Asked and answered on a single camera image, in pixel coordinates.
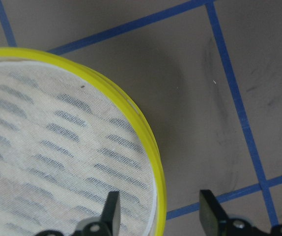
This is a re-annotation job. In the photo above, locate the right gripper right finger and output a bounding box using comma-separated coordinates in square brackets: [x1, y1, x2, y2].
[199, 189, 282, 236]

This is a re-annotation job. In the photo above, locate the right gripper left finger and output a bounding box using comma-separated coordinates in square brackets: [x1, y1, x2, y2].
[42, 191, 121, 236]

